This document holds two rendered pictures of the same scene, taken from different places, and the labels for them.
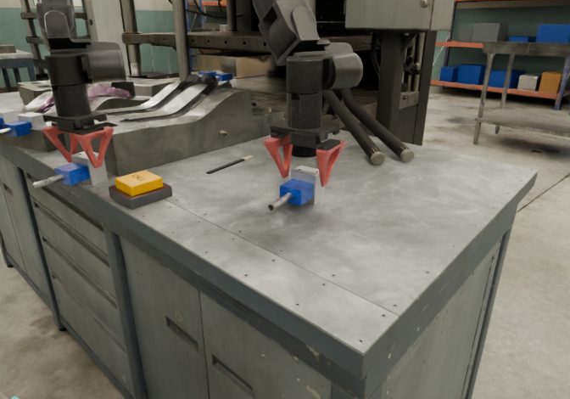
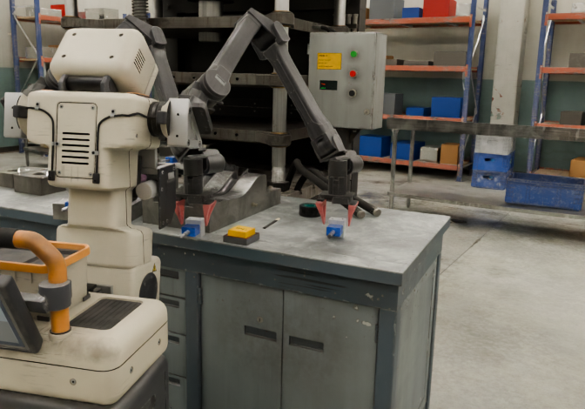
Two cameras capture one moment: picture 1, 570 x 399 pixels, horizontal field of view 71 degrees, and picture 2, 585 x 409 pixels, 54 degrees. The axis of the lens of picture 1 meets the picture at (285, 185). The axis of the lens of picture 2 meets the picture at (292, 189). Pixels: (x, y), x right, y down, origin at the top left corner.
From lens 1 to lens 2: 115 cm
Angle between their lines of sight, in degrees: 20
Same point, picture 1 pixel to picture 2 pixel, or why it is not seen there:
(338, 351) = (390, 278)
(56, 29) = not seen: hidden behind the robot
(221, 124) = (252, 197)
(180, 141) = (234, 210)
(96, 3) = not seen: outside the picture
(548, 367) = (478, 374)
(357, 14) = not seen: hidden behind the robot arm
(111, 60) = (218, 160)
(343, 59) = (355, 158)
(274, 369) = (340, 322)
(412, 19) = (359, 122)
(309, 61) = (343, 161)
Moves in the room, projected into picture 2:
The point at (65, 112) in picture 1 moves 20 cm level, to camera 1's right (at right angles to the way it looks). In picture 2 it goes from (194, 191) to (260, 189)
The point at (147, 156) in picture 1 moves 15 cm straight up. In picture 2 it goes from (221, 219) to (221, 173)
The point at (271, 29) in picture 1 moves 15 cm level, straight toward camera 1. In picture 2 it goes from (319, 144) to (339, 150)
